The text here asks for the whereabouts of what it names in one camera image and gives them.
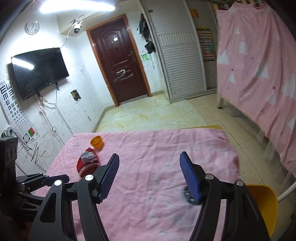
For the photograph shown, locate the red cloth item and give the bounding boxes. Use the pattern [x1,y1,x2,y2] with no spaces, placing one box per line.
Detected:
[76,147,100,178]

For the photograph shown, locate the grey cloth ball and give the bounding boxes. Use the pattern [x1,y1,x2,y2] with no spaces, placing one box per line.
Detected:
[80,151,97,163]

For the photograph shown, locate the small orange plastic bowl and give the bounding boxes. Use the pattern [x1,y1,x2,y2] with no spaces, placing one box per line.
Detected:
[90,136,103,149]

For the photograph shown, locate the pink bed sheet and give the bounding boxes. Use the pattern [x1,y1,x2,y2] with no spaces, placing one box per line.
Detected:
[34,128,243,241]

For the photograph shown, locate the eye chart poster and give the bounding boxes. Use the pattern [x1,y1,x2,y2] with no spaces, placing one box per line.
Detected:
[1,79,37,144]

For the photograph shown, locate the white louvered wardrobe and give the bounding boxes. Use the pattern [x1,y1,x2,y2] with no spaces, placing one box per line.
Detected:
[140,1,217,102]

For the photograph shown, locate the dark brown wooden door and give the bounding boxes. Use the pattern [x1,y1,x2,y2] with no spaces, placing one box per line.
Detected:
[86,14,152,107]

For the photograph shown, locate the pink tree pattern curtain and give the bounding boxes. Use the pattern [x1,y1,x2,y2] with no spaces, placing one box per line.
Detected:
[216,3,295,173]

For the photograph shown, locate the black hanging bags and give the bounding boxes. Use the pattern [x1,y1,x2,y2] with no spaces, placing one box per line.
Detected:
[137,13,156,54]

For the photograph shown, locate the fluorescent ceiling light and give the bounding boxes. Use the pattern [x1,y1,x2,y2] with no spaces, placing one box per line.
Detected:
[39,0,115,14]

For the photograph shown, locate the wall mounted black television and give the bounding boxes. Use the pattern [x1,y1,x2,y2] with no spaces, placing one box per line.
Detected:
[11,48,69,100]

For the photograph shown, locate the colourful wall chart poster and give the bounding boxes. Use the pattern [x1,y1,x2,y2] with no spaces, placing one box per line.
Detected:
[196,27,217,62]

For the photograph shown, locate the round white wall clock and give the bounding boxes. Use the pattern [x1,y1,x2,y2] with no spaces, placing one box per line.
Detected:
[25,21,40,35]

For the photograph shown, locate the white security camera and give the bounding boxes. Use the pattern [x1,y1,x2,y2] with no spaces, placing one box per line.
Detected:
[71,19,83,34]

